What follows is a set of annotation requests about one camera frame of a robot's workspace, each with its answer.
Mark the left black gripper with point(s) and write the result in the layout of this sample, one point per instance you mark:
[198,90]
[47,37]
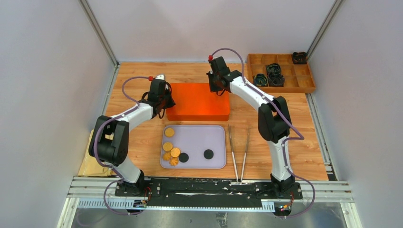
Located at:
[171,103]

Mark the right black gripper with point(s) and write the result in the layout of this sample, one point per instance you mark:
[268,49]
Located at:
[213,88]

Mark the orange box lid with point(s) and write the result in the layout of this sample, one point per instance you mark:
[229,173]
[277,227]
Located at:
[196,98]

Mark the metal tongs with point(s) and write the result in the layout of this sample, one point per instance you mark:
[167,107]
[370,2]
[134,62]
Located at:
[238,158]

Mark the orange cookie box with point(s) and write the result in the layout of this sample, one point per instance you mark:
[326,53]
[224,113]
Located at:
[198,117]

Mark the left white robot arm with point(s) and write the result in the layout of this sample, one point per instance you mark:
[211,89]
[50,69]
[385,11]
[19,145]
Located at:
[109,144]

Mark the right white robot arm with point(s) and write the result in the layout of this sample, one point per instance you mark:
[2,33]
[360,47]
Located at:
[273,118]

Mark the round yellow biscuit top-left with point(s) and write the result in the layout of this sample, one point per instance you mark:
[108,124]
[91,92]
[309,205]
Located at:
[169,132]

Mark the black coiled item left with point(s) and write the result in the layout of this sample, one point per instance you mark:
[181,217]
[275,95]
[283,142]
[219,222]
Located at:
[261,80]

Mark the black coiled item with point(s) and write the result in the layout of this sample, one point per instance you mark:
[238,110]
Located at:
[276,80]
[273,68]
[261,80]

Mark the black coiled item top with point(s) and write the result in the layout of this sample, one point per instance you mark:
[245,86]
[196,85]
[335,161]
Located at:
[273,68]

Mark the black coiled item right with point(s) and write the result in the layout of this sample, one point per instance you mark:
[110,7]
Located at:
[276,80]

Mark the swirl butter cookie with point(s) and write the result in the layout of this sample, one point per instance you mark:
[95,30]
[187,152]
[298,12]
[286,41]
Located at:
[167,156]
[174,161]

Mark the black sandwich cookie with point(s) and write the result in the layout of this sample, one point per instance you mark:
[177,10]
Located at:
[208,154]
[183,157]

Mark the wooden compartment organizer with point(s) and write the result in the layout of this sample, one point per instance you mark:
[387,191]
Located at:
[298,77]

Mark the yellow cloth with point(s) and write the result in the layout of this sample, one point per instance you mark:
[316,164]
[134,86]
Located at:
[90,167]

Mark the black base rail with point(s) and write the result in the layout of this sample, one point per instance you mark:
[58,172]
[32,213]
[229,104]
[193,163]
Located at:
[193,194]

